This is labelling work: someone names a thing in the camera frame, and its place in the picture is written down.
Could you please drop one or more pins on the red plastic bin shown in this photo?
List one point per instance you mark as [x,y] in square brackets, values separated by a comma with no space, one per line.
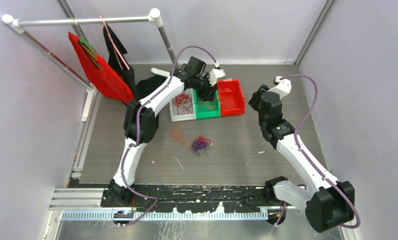
[232,100]

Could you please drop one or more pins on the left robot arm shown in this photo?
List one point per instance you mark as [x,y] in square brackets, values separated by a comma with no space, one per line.
[141,121]

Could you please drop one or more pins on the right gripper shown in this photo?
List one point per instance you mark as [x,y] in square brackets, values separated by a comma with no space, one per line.
[257,96]

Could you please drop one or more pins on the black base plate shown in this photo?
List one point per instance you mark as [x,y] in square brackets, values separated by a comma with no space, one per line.
[191,198]

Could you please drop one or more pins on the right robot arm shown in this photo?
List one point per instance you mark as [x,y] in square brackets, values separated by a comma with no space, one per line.
[301,159]

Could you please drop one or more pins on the pink hanger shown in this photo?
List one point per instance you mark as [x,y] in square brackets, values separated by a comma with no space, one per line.
[119,56]

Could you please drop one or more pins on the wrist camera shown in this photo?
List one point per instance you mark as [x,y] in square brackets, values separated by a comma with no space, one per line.
[215,74]
[282,86]

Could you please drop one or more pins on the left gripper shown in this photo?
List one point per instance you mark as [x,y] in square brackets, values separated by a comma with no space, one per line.
[209,94]

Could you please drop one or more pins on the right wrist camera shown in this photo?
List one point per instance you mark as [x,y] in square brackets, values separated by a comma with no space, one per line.
[282,86]

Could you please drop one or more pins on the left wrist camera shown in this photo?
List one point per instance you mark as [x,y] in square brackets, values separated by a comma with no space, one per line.
[215,74]

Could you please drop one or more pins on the green plastic bin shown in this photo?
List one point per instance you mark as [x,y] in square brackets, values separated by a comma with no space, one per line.
[207,109]

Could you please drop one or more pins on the aluminium rail frame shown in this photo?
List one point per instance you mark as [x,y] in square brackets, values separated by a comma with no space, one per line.
[84,204]

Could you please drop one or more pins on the white plastic bin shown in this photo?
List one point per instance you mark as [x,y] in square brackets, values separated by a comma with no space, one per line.
[182,107]

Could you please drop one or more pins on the black cloth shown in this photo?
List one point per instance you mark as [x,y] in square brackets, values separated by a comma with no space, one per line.
[139,89]

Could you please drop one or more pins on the red cloth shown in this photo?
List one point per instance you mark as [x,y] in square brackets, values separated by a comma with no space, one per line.
[106,80]

